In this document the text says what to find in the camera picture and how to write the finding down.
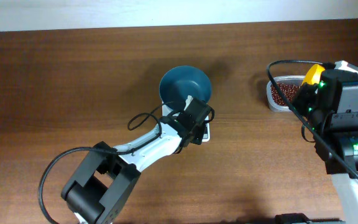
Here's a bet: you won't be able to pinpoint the yellow plastic measuring scoop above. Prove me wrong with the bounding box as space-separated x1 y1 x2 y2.
301 64 325 85

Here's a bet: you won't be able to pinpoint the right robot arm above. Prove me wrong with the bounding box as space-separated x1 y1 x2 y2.
292 69 358 223

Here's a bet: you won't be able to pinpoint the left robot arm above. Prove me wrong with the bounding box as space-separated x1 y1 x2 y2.
61 97 214 224

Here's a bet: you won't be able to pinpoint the white digital kitchen scale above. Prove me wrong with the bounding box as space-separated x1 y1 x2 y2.
162 101 211 142

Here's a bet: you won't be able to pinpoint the teal plastic bowl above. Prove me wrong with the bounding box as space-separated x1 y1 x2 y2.
159 65 212 110

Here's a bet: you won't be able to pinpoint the red beans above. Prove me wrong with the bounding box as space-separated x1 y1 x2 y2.
270 82 301 107

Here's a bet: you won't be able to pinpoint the clear plastic container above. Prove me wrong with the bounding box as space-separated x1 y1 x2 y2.
265 75 306 113

